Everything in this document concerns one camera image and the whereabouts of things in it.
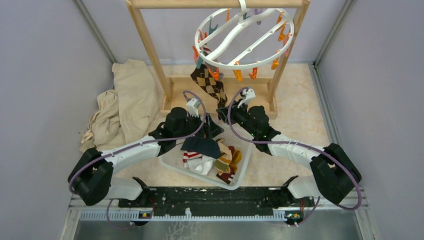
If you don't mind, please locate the beige striped ribbed sock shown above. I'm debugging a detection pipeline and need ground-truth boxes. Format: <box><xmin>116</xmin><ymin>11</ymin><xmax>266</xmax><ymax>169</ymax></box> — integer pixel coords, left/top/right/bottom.
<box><xmin>213</xmin><ymin>138</ymin><xmax>237</xmax><ymax>185</ymax></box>

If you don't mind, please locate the wooden hanger stand frame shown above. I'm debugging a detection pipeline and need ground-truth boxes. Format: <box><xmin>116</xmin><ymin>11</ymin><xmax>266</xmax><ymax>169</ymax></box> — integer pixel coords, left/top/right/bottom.
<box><xmin>126</xmin><ymin>0</ymin><xmax>310</xmax><ymax>119</ymax></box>

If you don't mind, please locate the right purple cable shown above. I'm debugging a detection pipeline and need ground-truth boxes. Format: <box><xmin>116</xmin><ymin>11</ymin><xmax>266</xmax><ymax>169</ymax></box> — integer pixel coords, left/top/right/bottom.
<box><xmin>226</xmin><ymin>86</ymin><xmax>364</xmax><ymax>229</ymax></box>

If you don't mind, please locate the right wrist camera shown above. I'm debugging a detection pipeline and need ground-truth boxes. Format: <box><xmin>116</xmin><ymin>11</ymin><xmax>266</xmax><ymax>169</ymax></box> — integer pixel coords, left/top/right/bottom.
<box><xmin>237</xmin><ymin>87</ymin><xmax>256</xmax><ymax>108</ymax></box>

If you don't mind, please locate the yellow clothes clip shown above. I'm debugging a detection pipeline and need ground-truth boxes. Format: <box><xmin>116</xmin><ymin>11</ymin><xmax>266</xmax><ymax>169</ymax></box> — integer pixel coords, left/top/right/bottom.
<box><xmin>233</xmin><ymin>69</ymin><xmax>243</xmax><ymax>82</ymax></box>

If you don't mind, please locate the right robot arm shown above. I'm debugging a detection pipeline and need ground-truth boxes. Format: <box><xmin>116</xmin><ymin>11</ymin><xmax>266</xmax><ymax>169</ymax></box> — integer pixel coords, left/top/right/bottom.
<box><xmin>216</xmin><ymin>104</ymin><xmax>362</xmax><ymax>206</ymax></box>

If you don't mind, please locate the orange clothes clip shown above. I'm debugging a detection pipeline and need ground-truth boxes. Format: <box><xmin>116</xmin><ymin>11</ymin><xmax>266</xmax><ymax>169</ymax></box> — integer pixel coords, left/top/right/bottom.
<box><xmin>208</xmin><ymin>68</ymin><xmax>221</xmax><ymax>81</ymax></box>

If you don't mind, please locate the aluminium rail front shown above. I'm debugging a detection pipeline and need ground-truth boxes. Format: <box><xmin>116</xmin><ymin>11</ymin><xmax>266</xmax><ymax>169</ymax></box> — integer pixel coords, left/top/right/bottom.
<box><xmin>67</xmin><ymin>187</ymin><xmax>369</xmax><ymax>223</ymax></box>

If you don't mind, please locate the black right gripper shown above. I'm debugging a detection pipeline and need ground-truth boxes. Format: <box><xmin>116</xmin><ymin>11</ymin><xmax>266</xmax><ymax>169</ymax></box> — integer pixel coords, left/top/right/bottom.
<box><xmin>216</xmin><ymin>98</ymin><xmax>258</xmax><ymax>138</ymax></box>

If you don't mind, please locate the red white striped sock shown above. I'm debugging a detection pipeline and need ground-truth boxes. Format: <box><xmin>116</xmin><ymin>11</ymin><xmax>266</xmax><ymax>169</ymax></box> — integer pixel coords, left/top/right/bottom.
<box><xmin>182</xmin><ymin>151</ymin><xmax>203</xmax><ymax>163</ymax></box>

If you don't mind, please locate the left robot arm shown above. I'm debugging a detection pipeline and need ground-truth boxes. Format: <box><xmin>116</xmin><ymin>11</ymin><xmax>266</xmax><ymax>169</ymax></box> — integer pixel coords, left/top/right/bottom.
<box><xmin>67</xmin><ymin>107</ymin><xmax>225</xmax><ymax>207</ymax></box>

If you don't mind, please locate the argyle brown sock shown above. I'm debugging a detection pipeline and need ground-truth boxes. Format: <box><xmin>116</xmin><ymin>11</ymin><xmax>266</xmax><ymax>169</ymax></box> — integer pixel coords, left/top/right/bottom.
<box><xmin>190</xmin><ymin>64</ymin><xmax>228</xmax><ymax>108</ymax></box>

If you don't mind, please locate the beige crumpled cloth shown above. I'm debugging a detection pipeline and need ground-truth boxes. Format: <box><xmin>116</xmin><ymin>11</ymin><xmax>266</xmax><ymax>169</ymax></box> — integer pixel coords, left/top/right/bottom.
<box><xmin>79</xmin><ymin>59</ymin><xmax>160</xmax><ymax>152</ymax></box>

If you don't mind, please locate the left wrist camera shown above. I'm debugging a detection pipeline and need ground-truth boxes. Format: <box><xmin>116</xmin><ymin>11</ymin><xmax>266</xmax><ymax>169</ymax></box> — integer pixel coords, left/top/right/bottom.
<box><xmin>186</xmin><ymin>98</ymin><xmax>202</xmax><ymax>118</ymax></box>

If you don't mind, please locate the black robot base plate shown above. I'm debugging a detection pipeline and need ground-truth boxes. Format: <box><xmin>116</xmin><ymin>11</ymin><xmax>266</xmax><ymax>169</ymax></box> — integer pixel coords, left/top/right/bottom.
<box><xmin>118</xmin><ymin>178</ymin><xmax>315</xmax><ymax>217</ymax></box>

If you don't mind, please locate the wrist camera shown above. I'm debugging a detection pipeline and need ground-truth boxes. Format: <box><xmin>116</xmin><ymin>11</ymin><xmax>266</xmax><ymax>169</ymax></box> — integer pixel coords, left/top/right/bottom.
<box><xmin>186</xmin><ymin>98</ymin><xmax>202</xmax><ymax>118</ymax></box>
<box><xmin>237</xmin><ymin>87</ymin><xmax>256</xmax><ymax>108</ymax></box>

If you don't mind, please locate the white perforated plastic basket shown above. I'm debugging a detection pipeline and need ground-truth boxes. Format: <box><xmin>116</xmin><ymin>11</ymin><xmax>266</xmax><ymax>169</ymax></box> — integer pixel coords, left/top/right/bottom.
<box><xmin>159</xmin><ymin>120</ymin><xmax>254</xmax><ymax>190</ymax></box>

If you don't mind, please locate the mustard yellow sock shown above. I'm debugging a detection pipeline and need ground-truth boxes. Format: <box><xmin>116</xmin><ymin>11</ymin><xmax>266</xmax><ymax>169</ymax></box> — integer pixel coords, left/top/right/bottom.
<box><xmin>228</xmin><ymin>146</ymin><xmax>242</xmax><ymax>174</ymax></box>

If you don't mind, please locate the dark blue sock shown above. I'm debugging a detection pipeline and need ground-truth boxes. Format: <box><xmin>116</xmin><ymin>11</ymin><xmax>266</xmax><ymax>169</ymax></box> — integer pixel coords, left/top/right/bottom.
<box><xmin>181</xmin><ymin>136</ymin><xmax>221</xmax><ymax>159</ymax></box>

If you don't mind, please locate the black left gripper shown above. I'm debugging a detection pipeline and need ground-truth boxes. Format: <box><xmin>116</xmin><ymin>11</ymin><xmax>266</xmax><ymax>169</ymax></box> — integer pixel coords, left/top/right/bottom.
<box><xmin>174</xmin><ymin>109</ymin><xmax>224</xmax><ymax>140</ymax></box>

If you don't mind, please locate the white round clip hanger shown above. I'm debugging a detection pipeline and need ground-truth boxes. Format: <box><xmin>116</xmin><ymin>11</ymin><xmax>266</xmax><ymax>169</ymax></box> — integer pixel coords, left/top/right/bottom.
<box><xmin>192</xmin><ymin>0</ymin><xmax>297</xmax><ymax>71</ymax></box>

